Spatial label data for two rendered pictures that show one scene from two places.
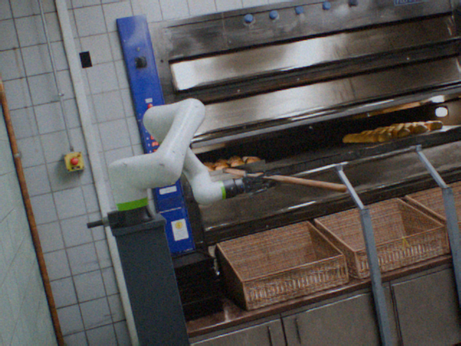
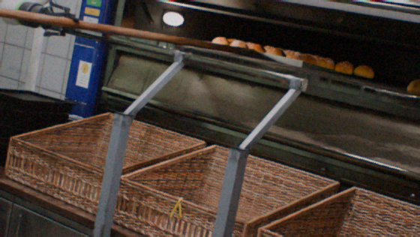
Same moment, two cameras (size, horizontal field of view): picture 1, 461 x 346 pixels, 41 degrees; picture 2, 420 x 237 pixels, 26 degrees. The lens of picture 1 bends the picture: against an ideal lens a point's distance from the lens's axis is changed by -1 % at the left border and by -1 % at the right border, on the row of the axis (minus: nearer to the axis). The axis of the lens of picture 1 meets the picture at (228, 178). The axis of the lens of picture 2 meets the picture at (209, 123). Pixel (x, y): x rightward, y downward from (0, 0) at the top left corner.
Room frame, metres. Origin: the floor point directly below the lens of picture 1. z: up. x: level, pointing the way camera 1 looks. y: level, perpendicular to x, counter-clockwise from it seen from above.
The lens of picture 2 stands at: (1.57, -3.10, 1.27)
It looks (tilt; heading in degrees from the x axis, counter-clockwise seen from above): 6 degrees down; 53
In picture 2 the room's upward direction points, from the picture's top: 11 degrees clockwise
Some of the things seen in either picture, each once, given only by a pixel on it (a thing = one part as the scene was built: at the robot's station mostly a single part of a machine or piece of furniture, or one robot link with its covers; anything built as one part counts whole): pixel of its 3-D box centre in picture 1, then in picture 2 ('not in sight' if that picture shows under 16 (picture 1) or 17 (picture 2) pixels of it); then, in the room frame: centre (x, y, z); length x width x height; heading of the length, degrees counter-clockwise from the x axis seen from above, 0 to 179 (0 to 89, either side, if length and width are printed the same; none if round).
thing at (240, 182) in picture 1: (243, 184); (45, 17); (3.00, -0.07, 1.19); 0.09 x 0.07 x 0.08; 103
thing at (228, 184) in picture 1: (228, 188); (33, 15); (2.99, 0.01, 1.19); 0.12 x 0.06 x 0.09; 13
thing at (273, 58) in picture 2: (218, 169); (275, 57); (4.19, 0.05, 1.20); 0.55 x 0.36 x 0.03; 103
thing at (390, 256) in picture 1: (379, 235); (224, 201); (3.42, -0.76, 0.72); 0.56 x 0.49 x 0.28; 104
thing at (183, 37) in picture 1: (313, 16); not in sight; (3.70, -0.68, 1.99); 1.80 x 0.08 x 0.21; 104
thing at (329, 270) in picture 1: (279, 262); (104, 159); (3.28, -0.18, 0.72); 0.56 x 0.49 x 0.28; 102
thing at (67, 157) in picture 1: (74, 161); not in sight; (3.29, 0.77, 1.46); 0.10 x 0.07 x 0.10; 104
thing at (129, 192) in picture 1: (130, 182); not in sight; (2.41, 0.37, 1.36); 0.16 x 0.13 x 0.19; 69
